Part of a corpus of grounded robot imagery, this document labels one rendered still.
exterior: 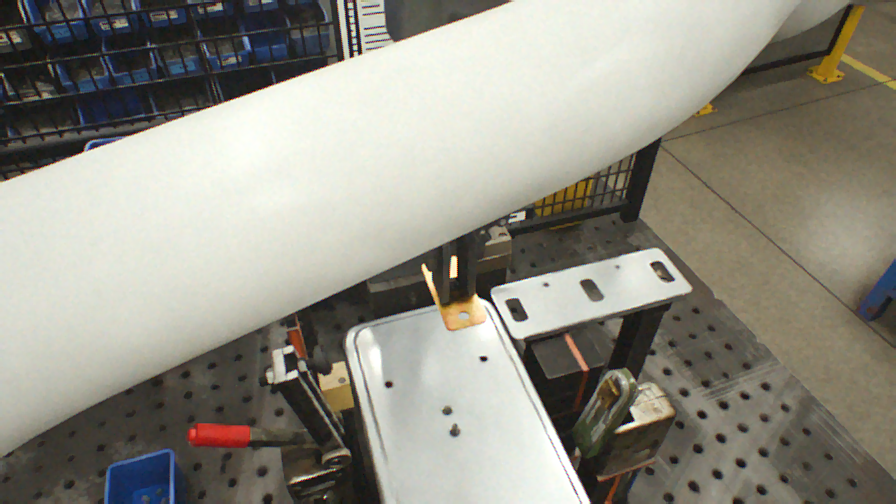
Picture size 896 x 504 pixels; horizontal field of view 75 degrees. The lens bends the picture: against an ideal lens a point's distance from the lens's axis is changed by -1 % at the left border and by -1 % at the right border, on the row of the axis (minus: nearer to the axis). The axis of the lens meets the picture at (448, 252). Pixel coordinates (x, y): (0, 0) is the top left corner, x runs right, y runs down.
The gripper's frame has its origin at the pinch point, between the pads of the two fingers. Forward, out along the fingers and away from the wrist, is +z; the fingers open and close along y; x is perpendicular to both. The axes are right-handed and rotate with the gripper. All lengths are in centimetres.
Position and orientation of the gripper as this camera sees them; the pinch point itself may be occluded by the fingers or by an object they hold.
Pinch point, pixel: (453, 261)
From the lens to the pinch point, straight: 51.7
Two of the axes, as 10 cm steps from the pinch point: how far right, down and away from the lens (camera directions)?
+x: -3.2, -6.7, 6.7
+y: 9.5, -2.2, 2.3
